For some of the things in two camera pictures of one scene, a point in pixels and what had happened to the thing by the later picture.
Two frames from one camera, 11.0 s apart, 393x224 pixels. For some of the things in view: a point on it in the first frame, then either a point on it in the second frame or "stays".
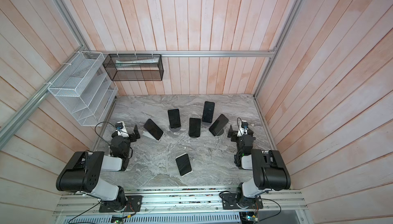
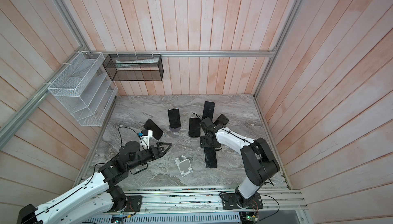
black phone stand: x=195 y=124 stays
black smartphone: x=183 y=163 → x=210 y=157
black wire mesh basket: x=134 y=67 stays
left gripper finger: x=136 y=132 → x=163 y=153
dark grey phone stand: x=175 y=130 stays
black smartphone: x=174 y=116 stays
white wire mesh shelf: x=86 y=89 stays
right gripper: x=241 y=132 → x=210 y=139
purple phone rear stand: x=208 y=113 stays
